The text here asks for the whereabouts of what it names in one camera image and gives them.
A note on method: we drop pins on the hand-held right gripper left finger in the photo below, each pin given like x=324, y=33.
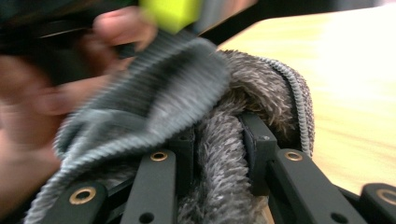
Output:
x=183, y=143

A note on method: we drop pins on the multicoloured puzzle cube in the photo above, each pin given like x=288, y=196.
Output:
x=171, y=14

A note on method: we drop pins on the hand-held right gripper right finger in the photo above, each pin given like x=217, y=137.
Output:
x=260, y=140

